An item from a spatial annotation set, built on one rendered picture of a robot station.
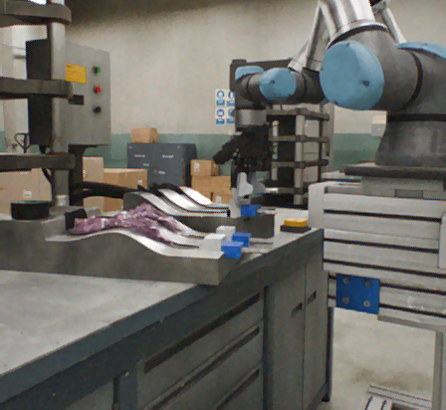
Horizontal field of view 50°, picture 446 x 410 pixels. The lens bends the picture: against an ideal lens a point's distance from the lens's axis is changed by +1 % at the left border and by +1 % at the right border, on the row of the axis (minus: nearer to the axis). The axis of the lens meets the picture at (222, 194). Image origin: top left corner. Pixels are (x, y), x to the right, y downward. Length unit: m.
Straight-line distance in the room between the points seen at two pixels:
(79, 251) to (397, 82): 0.70
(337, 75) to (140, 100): 8.59
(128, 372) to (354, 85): 0.65
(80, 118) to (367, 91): 1.35
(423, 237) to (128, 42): 9.00
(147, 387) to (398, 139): 0.68
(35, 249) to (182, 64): 8.03
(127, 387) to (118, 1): 9.38
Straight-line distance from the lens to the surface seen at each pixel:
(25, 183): 5.48
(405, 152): 0.96
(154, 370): 1.02
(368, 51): 0.88
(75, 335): 0.74
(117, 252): 1.00
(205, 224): 1.27
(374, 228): 0.99
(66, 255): 1.06
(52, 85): 1.74
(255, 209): 1.25
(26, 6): 1.80
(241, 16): 8.63
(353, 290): 1.07
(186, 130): 8.83
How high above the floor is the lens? 1.07
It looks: 6 degrees down
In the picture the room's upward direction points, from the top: 1 degrees clockwise
